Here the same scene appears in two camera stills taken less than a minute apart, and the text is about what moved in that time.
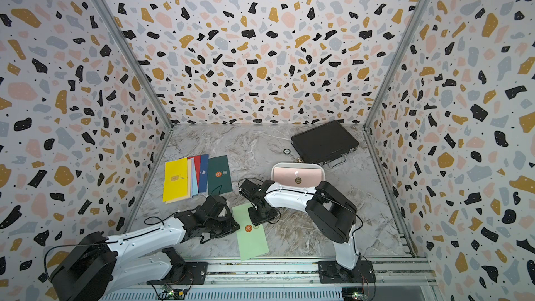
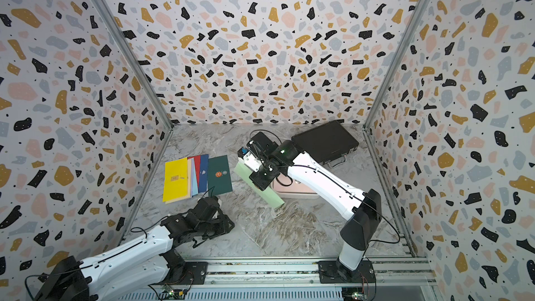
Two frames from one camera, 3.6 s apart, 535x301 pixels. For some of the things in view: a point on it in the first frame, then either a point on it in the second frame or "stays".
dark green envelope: x=219 y=175 stays
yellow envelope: x=175 y=180 stays
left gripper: x=231 y=227 stays
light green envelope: x=252 y=238 → x=267 y=194
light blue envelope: x=193 y=178 stays
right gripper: x=256 y=222 → x=261 y=184
